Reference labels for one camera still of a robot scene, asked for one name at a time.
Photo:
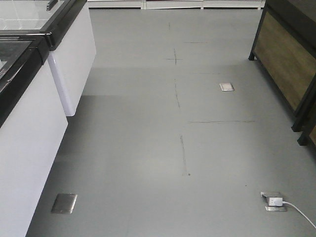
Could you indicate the steel floor socket plate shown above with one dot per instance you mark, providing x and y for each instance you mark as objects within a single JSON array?
[{"x": 226, "y": 87}]

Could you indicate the white chest freezer far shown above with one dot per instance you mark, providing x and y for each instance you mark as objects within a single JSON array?
[{"x": 66, "y": 27}]

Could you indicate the white chest freezer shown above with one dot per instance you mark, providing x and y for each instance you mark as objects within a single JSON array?
[
  {"x": 66, "y": 27},
  {"x": 32, "y": 125}
]

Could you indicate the white chest freezer near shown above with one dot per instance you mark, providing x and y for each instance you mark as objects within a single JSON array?
[{"x": 32, "y": 125}]

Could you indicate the closed steel floor plate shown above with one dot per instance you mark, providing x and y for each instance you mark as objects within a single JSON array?
[{"x": 64, "y": 204}]

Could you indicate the white store shelving unit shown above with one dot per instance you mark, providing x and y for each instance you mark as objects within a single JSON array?
[{"x": 176, "y": 4}]

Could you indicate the white power adapter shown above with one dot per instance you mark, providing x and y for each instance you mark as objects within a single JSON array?
[{"x": 275, "y": 201}]

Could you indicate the wooden black-framed display stand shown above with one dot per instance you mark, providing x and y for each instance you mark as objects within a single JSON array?
[{"x": 285, "y": 45}]

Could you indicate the open floor socket box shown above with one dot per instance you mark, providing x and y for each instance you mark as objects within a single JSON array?
[{"x": 264, "y": 196}]

